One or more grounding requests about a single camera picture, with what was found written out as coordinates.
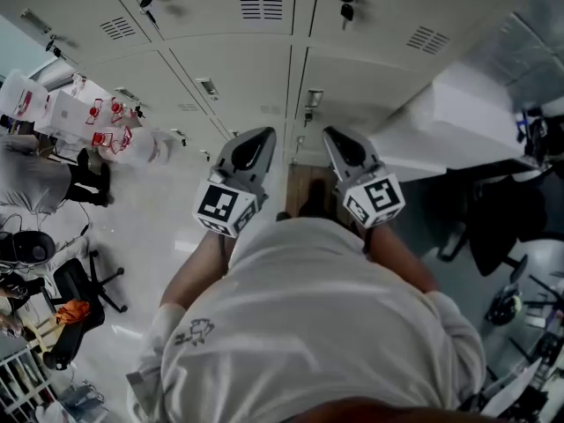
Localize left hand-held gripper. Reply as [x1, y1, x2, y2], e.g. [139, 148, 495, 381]
[191, 126, 278, 239]

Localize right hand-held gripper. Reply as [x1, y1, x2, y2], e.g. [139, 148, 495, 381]
[323, 125, 406, 229]

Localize grey metal locker cabinet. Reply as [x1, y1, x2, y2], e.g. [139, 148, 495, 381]
[0, 0, 515, 167]

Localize person's right forearm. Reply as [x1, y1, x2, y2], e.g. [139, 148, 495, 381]
[363, 222, 442, 294]

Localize person's left forearm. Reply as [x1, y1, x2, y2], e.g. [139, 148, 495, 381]
[159, 231, 237, 310]

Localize person's right black shoe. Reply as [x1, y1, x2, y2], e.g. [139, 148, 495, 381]
[301, 181, 330, 218]

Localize wooden slat platform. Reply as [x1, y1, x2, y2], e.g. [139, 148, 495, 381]
[285, 164, 353, 226]

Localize group of clear water jugs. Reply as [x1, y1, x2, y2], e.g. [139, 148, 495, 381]
[83, 96, 175, 167]

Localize black office chair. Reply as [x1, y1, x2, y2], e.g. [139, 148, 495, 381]
[41, 249, 130, 372]
[435, 176, 550, 278]

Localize person's white t-shirt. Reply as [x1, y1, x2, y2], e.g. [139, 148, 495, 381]
[125, 217, 488, 423]

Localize white cardboard box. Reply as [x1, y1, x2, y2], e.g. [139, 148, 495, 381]
[37, 89, 96, 138]

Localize silver foil wrapped pillar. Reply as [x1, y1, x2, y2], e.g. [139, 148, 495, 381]
[457, 0, 564, 112]

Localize black helmet yellow stripes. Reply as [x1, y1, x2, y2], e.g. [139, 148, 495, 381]
[486, 282, 524, 328]

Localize orange cloth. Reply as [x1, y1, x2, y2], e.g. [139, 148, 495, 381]
[55, 298, 93, 325]

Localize black round device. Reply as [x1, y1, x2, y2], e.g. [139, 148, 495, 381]
[0, 230, 57, 264]

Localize large clear jug red label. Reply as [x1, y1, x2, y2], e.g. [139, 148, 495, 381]
[0, 69, 52, 122]

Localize yellow wooden stool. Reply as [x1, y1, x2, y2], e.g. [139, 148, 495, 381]
[21, 315, 65, 356]

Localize white shelf unit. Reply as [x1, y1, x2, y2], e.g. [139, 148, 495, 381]
[0, 349, 58, 423]

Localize white block pedestal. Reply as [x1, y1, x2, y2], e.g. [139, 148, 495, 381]
[367, 68, 537, 183]

